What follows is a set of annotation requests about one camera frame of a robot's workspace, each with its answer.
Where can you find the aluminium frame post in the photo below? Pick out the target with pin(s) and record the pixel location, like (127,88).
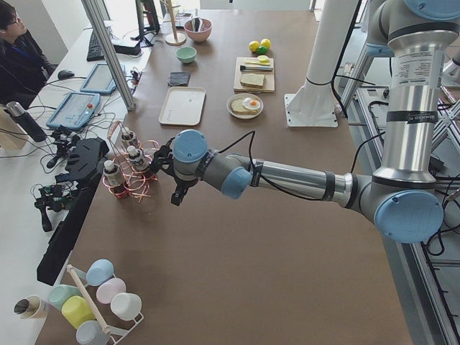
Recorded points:
(96,19)

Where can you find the lime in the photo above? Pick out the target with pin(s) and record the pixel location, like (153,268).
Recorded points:
(262,50)

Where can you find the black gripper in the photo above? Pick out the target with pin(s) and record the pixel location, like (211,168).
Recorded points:
(180,187)

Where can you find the wooden cutting board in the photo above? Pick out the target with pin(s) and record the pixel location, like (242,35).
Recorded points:
(269,83)

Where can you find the black long device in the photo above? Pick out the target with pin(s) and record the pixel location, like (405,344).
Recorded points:
(84,166)

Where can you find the bread slice on plate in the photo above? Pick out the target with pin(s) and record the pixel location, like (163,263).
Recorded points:
(237,108)

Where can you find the lemon slice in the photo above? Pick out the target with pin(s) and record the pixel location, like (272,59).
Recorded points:
(263,59)

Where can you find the white cup rack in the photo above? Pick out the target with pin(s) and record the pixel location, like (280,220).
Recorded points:
(110,324)

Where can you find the paper cup with metal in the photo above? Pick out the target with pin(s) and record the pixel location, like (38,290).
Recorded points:
(31,307)

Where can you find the fried egg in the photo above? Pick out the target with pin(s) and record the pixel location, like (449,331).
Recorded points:
(251,104)

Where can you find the tea bottle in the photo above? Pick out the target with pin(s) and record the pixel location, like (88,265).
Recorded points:
(139,161)
(115,179)
(129,138)

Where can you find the grey-blue cup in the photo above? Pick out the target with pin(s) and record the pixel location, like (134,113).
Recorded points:
(90,333)

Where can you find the grey folded cloth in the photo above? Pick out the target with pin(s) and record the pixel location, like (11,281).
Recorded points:
(179,78)

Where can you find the tea bottle right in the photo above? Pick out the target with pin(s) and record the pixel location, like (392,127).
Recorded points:
(139,161)

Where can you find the upper whole lemon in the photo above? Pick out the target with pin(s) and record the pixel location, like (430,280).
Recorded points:
(253,46)

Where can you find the metal ice scoop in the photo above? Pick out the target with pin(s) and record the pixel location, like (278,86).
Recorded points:
(196,24)

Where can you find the blue cup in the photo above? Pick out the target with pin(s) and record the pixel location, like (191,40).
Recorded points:
(99,272)

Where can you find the tea bottle back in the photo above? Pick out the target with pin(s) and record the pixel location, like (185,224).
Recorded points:
(129,138)

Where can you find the computer mouse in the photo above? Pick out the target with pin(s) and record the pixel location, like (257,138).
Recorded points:
(65,74)

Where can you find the black monitor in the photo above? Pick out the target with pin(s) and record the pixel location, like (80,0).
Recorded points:
(147,20)

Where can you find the wooden stand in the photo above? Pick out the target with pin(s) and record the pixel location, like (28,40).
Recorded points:
(175,38)

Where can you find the black keyboard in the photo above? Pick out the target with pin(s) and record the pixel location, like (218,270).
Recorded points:
(95,52)

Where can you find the yellow cup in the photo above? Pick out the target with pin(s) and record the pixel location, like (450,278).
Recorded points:
(76,311)

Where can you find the black thermos bottle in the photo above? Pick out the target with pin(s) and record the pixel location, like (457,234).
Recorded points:
(25,121)

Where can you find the near teach pendant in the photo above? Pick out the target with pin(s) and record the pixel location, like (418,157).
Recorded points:
(75,111)

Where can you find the seated person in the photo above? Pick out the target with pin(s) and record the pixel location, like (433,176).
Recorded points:
(24,67)

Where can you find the white plate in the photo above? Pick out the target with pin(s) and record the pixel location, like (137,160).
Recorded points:
(243,95)

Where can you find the cream rabbit tray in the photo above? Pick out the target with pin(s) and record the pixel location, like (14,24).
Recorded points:
(183,106)

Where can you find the teach pendant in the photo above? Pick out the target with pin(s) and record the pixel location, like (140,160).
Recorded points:
(75,111)
(99,80)

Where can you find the pink bowl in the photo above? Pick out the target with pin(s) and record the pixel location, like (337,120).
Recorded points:
(203,32)

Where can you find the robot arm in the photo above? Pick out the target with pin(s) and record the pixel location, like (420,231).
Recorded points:
(398,196)

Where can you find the tea bottle front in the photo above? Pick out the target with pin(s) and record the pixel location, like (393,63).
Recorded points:
(115,179)

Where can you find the whole lemon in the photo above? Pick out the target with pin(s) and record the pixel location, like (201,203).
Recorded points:
(253,46)
(265,43)

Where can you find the green bowl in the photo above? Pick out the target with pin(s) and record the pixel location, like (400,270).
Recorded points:
(186,55)

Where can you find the lower whole lemon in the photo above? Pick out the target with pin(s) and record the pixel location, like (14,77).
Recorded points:
(265,43)

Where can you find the copper wire bottle rack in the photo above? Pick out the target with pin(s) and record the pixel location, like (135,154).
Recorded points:
(127,171)

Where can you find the green cup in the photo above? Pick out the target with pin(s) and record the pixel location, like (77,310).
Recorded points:
(61,293)

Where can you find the bread slice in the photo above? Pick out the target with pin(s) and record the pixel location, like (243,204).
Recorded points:
(237,108)
(252,80)

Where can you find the far teach pendant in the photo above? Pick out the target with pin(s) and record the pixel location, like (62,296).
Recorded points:
(99,80)

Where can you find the yellow plastic knife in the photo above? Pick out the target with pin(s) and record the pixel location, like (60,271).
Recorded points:
(254,62)

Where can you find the pink cup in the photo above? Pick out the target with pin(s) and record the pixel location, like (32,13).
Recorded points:
(107,291)

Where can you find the white cup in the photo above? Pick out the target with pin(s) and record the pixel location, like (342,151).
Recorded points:
(127,306)

